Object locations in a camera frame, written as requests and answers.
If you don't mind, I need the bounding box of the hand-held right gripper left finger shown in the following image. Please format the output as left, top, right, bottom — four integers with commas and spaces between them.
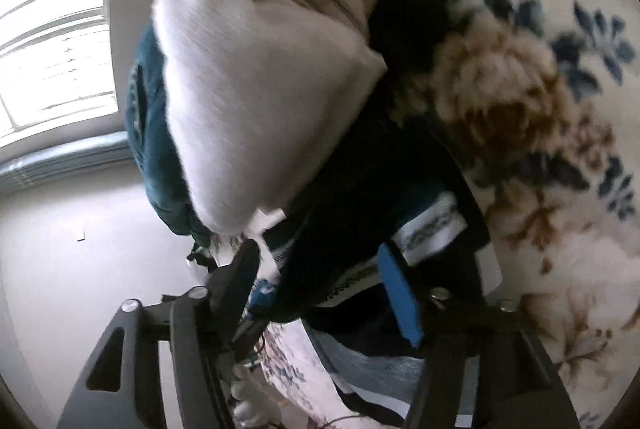
55, 239, 261, 429

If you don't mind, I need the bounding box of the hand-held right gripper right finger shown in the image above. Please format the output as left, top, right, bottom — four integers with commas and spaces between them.
377, 243, 581, 429

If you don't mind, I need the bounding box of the striped knit sweater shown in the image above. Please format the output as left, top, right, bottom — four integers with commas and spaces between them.
250, 104, 503, 429

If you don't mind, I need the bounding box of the teal folded quilt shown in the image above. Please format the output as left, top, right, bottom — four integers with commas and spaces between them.
125, 26, 217, 251

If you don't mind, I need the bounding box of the white folded garment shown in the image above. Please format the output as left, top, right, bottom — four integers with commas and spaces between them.
152, 0, 389, 238

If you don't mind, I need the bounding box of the narrow green curtain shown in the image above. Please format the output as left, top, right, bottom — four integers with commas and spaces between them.
0, 131, 137, 193

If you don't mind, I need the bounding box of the barred window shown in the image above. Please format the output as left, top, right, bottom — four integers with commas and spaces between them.
0, 0, 121, 146

